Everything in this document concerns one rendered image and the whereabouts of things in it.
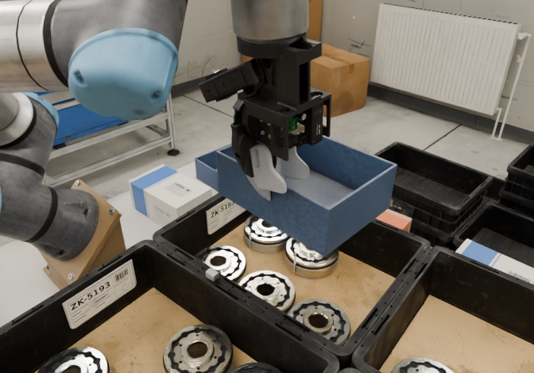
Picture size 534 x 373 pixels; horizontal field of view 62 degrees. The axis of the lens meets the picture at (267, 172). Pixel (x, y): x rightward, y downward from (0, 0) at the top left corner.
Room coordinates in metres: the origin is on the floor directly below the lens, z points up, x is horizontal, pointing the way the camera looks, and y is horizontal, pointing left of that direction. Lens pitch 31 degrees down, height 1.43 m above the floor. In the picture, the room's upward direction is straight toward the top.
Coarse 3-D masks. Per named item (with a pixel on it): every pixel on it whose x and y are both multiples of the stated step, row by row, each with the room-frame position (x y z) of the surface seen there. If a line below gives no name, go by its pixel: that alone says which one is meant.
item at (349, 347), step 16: (192, 208) 0.70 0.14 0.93; (176, 224) 0.65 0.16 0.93; (384, 224) 0.65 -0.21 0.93; (160, 240) 0.60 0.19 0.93; (416, 240) 0.60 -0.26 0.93; (192, 256) 0.56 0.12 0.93; (416, 256) 0.56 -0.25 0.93; (400, 272) 0.53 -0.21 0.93; (240, 288) 0.49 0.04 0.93; (400, 288) 0.49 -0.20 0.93; (256, 304) 0.46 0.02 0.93; (384, 304) 0.46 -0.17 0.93; (288, 320) 0.44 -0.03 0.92; (320, 336) 0.40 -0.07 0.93; (352, 336) 0.40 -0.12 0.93; (336, 352) 0.38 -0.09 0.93; (352, 352) 0.38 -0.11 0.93
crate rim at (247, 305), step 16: (144, 240) 0.60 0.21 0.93; (128, 256) 0.57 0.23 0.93; (176, 256) 0.56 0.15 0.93; (96, 272) 0.53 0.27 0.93; (192, 272) 0.53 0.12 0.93; (64, 288) 0.49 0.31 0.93; (224, 288) 0.49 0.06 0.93; (48, 304) 0.46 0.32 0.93; (240, 304) 0.46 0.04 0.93; (16, 320) 0.43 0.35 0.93; (272, 320) 0.43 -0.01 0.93; (0, 336) 0.40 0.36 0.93; (288, 336) 0.40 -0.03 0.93; (304, 336) 0.40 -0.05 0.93; (320, 352) 0.38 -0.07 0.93; (336, 368) 0.35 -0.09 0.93
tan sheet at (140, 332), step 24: (120, 312) 0.53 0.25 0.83; (144, 312) 0.53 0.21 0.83; (168, 312) 0.53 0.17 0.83; (96, 336) 0.48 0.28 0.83; (120, 336) 0.48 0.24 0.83; (144, 336) 0.48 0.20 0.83; (168, 336) 0.48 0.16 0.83; (120, 360) 0.44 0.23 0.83; (144, 360) 0.44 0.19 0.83; (240, 360) 0.44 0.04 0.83
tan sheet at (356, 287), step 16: (224, 240) 0.72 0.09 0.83; (240, 240) 0.72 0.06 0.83; (256, 256) 0.68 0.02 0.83; (272, 256) 0.68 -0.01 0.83; (288, 272) 0.63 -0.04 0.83; (336, 272) 0.63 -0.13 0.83; (352, 272) 0.63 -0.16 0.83; (368, 272) 0.63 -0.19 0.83; (304, 288) 0.59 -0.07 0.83; (320, 288) 0.59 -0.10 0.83; (336, 288) 0.59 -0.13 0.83; (352, 288) 0.59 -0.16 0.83; (368, 288) 0.59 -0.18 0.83; (384, 288) 0.59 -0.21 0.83; (336, 304) 0.55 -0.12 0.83; (352, 304) 0.55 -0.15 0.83; (368, 304) 0.55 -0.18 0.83; (352, 320) 0.52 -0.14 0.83
